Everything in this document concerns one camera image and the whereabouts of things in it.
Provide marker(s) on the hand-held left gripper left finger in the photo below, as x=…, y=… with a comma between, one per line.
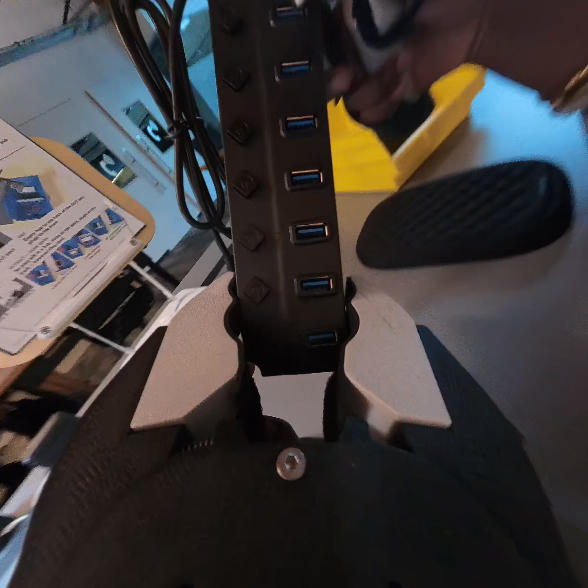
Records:
x=193, y=363

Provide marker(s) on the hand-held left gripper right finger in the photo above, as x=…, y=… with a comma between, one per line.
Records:
x=390, y=367

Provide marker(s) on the yellow plastic bin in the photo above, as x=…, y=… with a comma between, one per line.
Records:
x=363, y=160

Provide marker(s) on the black USB hub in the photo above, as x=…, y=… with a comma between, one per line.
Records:
x=271, y=183

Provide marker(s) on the person's right forearm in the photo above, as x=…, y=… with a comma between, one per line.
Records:
x=574, y=89

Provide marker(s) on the person's right hand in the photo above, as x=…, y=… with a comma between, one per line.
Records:
x=505, y=32

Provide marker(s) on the black bin divider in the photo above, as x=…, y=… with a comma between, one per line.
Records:
x=409, y=128

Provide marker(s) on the black quilted wrist rest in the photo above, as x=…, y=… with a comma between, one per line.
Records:
x=459, y=216

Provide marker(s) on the wooden sign stand white base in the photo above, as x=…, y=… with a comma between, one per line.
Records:
x=105, y=189

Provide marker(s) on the phone icon door window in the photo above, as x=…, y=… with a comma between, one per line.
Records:
x=103, y=160
x=149, y=126

